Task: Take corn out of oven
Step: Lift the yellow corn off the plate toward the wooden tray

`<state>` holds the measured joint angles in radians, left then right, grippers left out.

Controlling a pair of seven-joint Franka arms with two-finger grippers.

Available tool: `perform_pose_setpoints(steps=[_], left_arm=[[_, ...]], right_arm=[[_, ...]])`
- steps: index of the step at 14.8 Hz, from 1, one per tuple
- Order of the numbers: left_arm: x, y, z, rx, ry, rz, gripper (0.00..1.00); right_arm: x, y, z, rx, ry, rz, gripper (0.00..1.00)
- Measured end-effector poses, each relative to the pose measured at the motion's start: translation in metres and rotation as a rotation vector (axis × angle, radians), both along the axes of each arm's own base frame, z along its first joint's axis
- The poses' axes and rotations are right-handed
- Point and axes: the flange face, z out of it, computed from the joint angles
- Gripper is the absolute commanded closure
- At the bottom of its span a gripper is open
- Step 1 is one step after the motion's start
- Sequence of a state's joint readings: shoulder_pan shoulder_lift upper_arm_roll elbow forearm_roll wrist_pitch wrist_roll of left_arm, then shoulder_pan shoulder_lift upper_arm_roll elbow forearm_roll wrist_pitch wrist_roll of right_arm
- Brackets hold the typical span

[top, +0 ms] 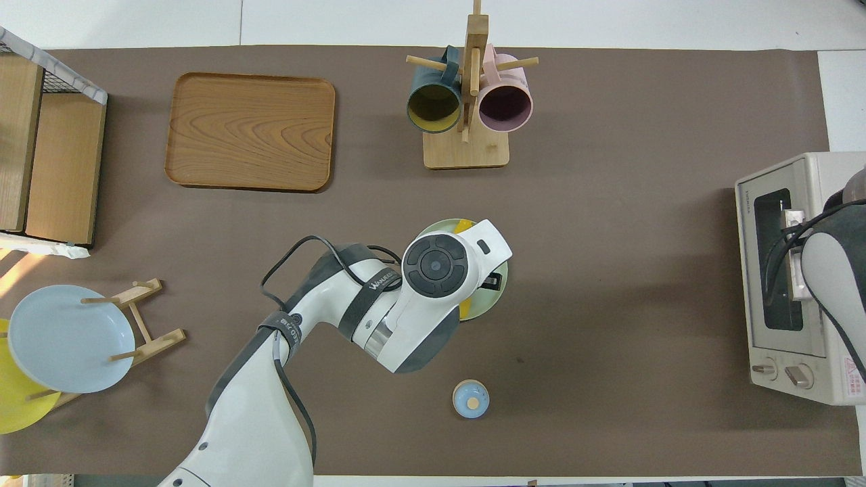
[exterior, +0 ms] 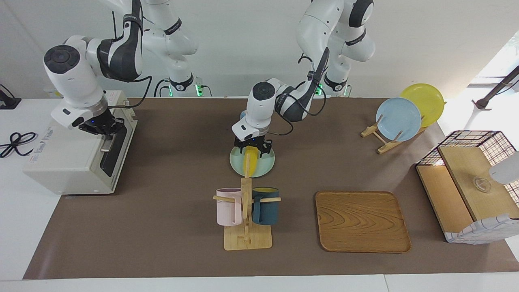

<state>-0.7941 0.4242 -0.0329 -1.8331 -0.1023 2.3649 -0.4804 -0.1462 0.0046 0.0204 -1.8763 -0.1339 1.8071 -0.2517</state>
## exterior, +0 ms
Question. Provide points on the pale green plate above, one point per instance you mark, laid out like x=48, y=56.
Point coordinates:
x=265, y=166

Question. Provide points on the wooden mug rack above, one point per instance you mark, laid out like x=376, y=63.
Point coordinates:
x=247, y=241

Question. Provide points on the blurred white object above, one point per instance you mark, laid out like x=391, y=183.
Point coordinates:
x=506, y=170

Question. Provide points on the brown table mat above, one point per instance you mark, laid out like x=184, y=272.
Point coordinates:
x=182, y=243

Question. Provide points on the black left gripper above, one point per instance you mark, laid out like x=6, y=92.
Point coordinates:
x=253, y=144

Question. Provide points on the black clamp mount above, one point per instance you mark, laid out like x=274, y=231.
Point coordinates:
x=8, y=102

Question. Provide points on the yellow corn cob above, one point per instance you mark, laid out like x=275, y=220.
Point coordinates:
x=253, y=162

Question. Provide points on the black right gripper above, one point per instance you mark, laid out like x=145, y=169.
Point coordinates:
x=101, y=123

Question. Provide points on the pink mug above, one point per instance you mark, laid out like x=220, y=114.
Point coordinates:
x=228, y=211

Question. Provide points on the white toaster oven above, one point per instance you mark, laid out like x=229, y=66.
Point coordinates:
x=65, y=162

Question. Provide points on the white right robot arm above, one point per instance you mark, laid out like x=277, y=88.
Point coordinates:
x=73, y=77

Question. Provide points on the yellow plate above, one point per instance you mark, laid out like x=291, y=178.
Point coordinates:
x=427, y=101

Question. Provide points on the black stand pole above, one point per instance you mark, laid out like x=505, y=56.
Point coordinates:
x=496, y=90

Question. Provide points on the dark blue mug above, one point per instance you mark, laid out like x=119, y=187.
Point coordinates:
x=267, y=211

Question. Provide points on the wooden plate rack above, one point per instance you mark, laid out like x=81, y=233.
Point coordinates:
x=385, y=148

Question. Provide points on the small blue call bell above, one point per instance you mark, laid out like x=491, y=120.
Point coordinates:
x=243, y=117

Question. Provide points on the small clear glass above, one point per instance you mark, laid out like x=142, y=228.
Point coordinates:
x=482, y=185

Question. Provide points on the wooden serving tray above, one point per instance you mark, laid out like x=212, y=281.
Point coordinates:
x=361, y=223

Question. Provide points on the light blue plate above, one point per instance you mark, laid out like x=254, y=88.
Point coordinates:
x=399, y=117

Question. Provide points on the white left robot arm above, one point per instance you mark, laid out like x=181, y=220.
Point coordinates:
x=263, y=105

